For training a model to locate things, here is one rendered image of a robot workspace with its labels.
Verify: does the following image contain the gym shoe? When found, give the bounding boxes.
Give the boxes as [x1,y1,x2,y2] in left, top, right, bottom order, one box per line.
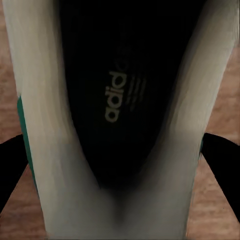
[2,0,240,240]

